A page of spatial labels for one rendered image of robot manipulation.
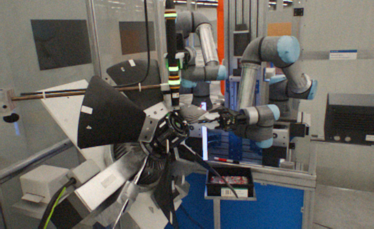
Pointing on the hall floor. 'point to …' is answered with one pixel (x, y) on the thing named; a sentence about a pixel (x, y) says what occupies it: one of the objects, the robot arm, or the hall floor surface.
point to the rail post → (309, 209)
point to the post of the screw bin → (216, 214)
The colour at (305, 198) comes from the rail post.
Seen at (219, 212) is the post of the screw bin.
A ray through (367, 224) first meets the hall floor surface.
